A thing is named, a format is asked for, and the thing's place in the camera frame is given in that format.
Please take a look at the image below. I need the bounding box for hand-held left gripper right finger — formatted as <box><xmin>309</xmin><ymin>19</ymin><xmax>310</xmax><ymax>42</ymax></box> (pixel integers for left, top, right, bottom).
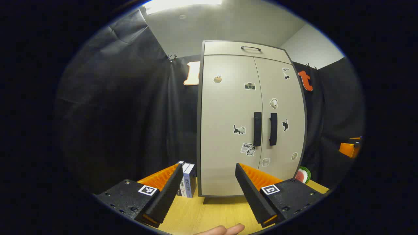
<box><xmin>235</xmin><ymin>163</ymin><xmax>330</xmax><ymax>228</ymax></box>

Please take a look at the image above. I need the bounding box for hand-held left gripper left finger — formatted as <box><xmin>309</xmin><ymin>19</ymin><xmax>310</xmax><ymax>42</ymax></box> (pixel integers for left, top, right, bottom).
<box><xmin>93</xmin><ymin>163</ymin><xmax>184</xmax><ymax>228</ymax></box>

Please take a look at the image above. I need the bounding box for black cabinet door handle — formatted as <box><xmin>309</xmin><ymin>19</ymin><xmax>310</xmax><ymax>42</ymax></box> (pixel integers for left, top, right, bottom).
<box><xmin>269</xmin><ymin>113</ymin><xmax>278</xmax><ymax>146</ymax></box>
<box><xmin>254</xmin><ymin>112</ymin><xmax>262</xmax><ymax>147</ymax></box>

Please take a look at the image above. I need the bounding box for grey shoe cabinet door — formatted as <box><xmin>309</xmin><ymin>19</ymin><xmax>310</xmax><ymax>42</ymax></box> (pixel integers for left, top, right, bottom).
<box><xmin>254</xmin><ymin>57</ymin><xmax>306</xmax><ymax>181</ymax></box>
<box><xmin>200</xmin><ymin>55</ymin><xmax>263</xmax><ymax>196</ymax></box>

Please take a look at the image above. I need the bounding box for grey double-door shoe cabinet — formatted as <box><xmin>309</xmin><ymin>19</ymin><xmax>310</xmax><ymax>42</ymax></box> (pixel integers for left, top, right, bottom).
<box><xmin>196</xmin><ymin>40</ymin><xmax>308</xmax><ymax>204</ymax></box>

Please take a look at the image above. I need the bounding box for toy watermelon slice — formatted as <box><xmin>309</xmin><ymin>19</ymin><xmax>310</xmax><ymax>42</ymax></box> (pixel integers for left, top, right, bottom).
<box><xmin>295</xmin><ymin>166</ymin><xmax>311</xmax><ymax>184</ymax></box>

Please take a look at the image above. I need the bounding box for black backdrop cloth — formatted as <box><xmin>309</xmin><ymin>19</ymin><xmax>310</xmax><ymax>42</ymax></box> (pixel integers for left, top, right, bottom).
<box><xmin>56</xmin><ymin>8</ymin><xmax>364</xmax><ymax>196</ymax></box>

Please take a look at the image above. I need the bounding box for ceiling light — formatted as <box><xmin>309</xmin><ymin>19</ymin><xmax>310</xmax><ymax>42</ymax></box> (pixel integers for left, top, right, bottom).
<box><xmin>144</xmin><ymin>0</ymin><xmax>222</xmax><ymax>15</ymax></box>

